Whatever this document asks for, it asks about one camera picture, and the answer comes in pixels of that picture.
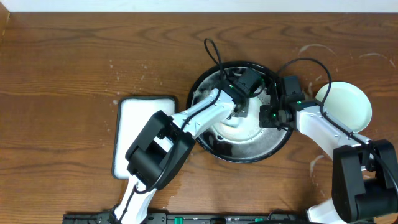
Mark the mint green plate front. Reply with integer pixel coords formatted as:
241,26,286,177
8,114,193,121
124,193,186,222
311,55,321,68
212,98,262,142

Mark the mint green plate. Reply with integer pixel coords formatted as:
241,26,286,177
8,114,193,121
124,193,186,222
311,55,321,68
212,98,262,142
324,82,373,133

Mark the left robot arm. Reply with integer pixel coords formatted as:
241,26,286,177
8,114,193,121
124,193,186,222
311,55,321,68
113,80,255,223

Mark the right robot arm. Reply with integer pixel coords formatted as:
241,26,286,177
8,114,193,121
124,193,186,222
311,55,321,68
259,98,397,223

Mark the black round tray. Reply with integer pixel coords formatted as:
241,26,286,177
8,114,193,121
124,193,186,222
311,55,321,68
186,61,292,163

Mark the left black cable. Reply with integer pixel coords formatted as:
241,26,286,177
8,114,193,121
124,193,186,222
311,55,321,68
108,37,265,223

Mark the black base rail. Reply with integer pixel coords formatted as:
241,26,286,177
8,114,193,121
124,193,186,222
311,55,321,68
62,213,310,224

